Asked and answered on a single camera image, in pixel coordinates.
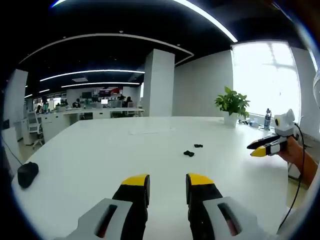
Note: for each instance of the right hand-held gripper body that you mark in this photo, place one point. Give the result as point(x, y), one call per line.
point(285, 123)

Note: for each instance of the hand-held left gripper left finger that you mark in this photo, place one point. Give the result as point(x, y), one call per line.
point(117, 215)

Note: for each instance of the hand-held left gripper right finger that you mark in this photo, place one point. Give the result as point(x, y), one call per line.
point(212, 215)

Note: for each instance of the black plastic buckle socket part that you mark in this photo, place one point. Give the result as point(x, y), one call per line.
point(188, 153)

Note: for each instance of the black plastic buckle pronged part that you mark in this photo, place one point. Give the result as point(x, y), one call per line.
point(198, 145)

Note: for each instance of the person's right hand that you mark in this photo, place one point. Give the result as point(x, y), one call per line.
point(293, 152)

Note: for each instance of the dark drink bottle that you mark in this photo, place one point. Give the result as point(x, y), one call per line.
point(267, 120)

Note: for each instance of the large bright window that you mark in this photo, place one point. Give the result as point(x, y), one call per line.
point(262, 82)

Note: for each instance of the white worn device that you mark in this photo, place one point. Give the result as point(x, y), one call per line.
point(317, 87)

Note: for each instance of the green potted plant white pot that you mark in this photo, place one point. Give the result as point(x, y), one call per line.
point(232, 102)

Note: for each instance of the black computer mouse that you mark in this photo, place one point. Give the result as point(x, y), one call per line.
point(27, 174)

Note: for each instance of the white office desk row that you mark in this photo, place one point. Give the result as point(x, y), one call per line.
point(82, 113)

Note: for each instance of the white office chair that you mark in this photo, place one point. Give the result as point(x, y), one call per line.
point(33, 125)

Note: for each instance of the long ceiling light strip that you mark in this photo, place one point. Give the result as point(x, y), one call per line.
point(207, 17)

